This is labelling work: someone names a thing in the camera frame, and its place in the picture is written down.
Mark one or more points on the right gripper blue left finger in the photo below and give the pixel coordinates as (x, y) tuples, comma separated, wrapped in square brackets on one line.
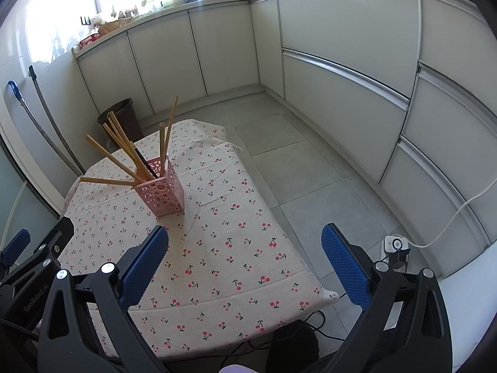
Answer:
[(138, 266)]

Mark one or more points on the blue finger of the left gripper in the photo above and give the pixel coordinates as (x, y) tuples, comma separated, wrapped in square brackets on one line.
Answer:
[(52, 244), (14, 249)]

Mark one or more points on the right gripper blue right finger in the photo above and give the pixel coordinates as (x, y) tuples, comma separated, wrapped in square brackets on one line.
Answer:
[(350, 264)]

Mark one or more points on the wooden chopstick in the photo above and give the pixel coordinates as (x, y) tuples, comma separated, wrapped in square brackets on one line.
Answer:
[(129, 151), (162, 149), (114, 123), (114, 160), (166, 140), (118, 182)]

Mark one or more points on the black chopstick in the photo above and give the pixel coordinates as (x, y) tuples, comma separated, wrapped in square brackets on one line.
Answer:
[(145, 162)]

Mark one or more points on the white kitchen cabinets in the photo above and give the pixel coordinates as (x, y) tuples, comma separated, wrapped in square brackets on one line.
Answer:
[(404, 89)]

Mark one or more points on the black power adapter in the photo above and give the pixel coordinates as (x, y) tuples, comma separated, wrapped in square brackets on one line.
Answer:
[(399, 259)]

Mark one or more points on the cherry print tablecloth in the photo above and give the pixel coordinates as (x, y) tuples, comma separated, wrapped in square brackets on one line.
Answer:
[(230, 273)]

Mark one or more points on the pink perforated utensil holder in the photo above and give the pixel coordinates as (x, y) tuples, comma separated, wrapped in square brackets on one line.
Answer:
[(163, 195)]

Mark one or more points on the dark brown trash bin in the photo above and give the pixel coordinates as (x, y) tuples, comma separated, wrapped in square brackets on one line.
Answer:
[(126, 115)]

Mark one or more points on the wicker basket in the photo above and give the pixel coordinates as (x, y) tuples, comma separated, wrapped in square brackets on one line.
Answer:
[(109, 27)]

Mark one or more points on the blue handled mop pole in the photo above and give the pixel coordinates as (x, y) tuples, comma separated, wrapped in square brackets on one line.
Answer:
[(16, 92)]

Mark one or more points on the green handled mop pole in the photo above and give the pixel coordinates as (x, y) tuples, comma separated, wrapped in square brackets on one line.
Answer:
[(56, 128)]

